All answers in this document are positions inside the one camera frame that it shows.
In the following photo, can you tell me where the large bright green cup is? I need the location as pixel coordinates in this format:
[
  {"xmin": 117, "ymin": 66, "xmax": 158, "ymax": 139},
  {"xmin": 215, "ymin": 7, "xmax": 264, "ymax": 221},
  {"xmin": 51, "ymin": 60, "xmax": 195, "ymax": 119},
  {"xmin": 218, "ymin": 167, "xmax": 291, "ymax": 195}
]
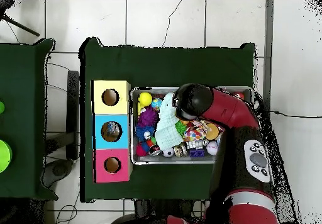
[{"xmin": 0, "ymin": 139, "xmax": 13, "ymax": 174}]

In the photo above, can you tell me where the black floor cable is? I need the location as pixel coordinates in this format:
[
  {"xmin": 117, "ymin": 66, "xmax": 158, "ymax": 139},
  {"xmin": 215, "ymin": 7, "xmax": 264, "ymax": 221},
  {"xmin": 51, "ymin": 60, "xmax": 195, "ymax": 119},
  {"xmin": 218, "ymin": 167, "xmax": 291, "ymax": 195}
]
[{"xmin": 261, "ymin": 109, "xmax": 322, "ymax": 119}]

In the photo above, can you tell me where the mint green cloth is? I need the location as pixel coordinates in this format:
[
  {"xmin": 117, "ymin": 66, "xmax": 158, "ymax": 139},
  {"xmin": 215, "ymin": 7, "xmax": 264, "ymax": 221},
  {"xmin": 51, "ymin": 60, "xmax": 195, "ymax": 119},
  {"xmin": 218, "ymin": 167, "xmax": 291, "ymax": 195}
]
[{"xmin": 153, "ymin": 92, "xmax": 185, "ymax": 151}]

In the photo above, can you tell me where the yellow smooth ball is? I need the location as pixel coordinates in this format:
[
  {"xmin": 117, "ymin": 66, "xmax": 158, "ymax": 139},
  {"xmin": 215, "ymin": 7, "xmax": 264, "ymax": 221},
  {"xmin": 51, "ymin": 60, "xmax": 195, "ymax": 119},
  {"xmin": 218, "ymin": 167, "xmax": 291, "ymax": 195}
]
[{"xmin": 137, "ymin": 91, "xmax": 153, "ymax": 107}]

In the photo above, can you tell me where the shallow metal mesh bin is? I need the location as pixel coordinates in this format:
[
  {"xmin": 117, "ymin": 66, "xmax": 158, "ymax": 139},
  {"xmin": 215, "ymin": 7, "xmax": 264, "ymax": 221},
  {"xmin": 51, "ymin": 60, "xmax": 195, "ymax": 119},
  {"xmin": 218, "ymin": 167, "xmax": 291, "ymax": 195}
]
[{"xmin": 130, "ymin": 86, "xmax": 255, "ymax": 165}]

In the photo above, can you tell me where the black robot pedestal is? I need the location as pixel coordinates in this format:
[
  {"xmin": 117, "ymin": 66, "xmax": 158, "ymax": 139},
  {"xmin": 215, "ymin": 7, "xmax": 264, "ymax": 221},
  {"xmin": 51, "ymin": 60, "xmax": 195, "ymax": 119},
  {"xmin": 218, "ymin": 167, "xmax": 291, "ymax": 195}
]
[{"xmin": 134, "ymin": 199, "xmax": 194, "ymax": 218}]

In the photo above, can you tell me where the globe print ball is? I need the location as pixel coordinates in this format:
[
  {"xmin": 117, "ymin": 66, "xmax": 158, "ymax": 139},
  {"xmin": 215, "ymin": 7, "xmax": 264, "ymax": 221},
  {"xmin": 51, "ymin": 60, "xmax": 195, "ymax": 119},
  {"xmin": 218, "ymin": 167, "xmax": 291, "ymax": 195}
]
[{"xmin": 151, "ymin": 98, "xmax": 163, "ymax": 112}]

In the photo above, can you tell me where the tan foam ball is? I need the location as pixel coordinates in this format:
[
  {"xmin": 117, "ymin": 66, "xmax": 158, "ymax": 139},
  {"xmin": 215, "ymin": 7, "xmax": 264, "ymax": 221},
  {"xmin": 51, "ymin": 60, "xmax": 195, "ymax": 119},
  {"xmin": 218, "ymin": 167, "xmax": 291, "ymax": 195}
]
[{"xmin": 206, "ymin": 123, "xmax": 220, "ymax": 140}]

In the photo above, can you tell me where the purple spiky ball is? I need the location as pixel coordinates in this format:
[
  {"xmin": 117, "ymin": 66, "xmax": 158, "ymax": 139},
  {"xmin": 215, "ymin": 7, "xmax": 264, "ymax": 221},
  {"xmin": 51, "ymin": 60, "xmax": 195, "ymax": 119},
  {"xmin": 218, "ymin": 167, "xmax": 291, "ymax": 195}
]
[{"xmin": 137, "ymin": 105, "xmax": 159, "ymax": 128}]

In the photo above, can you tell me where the wooden box with three holes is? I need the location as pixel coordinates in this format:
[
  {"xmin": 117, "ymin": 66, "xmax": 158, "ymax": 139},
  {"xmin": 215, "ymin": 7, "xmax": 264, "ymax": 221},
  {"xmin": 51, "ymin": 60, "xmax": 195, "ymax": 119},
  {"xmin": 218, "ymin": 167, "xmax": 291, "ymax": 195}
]
[{"xmin": 91, "ymin": 79, "xmax": 133, "ymax": 184}]

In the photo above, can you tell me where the black tripod leg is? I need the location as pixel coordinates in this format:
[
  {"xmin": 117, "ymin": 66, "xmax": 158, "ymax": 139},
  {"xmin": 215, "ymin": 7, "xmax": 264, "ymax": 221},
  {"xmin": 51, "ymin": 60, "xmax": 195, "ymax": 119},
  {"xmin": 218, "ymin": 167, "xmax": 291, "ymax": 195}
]
[{"xmin": 0, "ymin": 12, "xmax": 40, "ymax": 37}]

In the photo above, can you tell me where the green stringy koosh ball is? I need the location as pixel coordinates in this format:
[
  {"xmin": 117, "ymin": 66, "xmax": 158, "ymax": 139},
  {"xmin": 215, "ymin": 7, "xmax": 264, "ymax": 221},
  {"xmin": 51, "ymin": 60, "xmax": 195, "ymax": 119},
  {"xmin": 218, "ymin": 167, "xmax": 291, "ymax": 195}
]
[{"xmin": 175, "ymin": 120, "xmax": 188, "ymax": 137}]

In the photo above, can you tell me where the dark green side table cloth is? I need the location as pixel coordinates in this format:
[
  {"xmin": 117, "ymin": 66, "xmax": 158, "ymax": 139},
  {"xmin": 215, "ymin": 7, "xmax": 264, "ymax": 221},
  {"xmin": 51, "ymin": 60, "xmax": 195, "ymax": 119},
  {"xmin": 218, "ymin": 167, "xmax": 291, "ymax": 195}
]
[{"xmin": 0, "ymin": 38, "xmax": 59, "ymax": 201}]

